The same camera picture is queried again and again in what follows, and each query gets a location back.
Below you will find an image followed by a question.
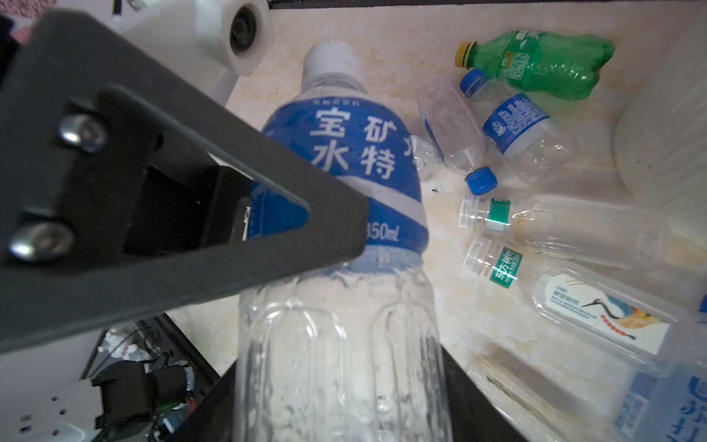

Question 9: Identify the crushed clear bottle blue cap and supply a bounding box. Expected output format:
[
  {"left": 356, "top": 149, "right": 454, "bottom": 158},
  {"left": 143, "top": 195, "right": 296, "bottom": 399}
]
[{"left": 412, "top": 76, "right": 498, "bottom": 195}]

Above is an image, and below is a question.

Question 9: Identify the upright blue label water bottle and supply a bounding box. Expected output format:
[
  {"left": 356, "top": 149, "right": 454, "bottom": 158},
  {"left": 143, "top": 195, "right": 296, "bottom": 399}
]
[{"left": 613, "top": 300, "right": 706, "bottom": 442}]

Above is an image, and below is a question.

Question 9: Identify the Pocari Sweat blue bottle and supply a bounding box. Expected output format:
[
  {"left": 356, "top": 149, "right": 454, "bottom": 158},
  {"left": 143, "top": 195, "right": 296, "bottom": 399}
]
[{"left": 460, "top": 68, "right": 579, "bottom": 184}]

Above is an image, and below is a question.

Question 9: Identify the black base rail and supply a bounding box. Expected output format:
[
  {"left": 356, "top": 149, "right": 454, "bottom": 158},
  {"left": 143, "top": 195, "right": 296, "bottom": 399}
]
[{"left": 76, "top": 314, "right": 222, "bottom": 442}]

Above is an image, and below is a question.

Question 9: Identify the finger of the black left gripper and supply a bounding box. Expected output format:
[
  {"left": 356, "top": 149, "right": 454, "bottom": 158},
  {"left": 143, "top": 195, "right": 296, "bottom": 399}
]
[{"left": 1, "top": 9, "right": 369, "bottom": 353}]

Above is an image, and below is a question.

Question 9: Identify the clear bottle white label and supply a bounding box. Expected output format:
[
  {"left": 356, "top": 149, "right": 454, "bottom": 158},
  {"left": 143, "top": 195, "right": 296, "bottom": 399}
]
[{"left": 463, "top": 237, "right": 697, "bottom": 378}]

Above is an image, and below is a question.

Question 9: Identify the clear bottle green band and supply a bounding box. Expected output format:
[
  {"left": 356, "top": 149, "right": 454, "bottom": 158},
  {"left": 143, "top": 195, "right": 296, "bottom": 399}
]
[{"left": 458, "top": 193, "right": 668, "bottom": 270}]

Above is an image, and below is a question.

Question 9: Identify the white bin pink liner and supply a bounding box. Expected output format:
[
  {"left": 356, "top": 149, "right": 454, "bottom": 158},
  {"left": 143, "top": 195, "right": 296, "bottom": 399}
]
[{"left": 613, "top": 9, "right": 706, "bottom": 247}]

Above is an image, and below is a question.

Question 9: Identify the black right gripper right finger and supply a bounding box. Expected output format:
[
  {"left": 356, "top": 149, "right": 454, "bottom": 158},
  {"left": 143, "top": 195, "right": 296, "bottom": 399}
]
[{"left": 442, "top": 348, "right": 525, "bottom": 442}]

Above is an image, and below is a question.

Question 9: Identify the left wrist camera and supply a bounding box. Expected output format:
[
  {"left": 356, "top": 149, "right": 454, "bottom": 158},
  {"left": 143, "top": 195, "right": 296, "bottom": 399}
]
[{"left": 110, "top": 1, "right": 274, "bottom": 106}]

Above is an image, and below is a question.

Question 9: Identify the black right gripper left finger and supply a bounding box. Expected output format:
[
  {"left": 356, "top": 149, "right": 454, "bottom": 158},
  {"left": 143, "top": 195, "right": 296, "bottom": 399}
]
[{"left": 176, "top": 362, "right": 238, "bottom": 442}]

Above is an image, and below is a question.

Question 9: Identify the green bottle at back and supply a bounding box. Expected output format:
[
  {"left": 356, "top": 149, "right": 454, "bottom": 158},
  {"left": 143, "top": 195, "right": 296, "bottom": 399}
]
[{"left": 454, "top": 29, "right": 616, "bottom": 101}]

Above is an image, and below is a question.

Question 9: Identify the clear bottle green cap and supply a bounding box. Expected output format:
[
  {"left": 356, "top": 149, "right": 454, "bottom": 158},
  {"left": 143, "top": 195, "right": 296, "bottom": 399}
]
[{"left": 467, "top": 355, "right": 590, "bottom": 441}]

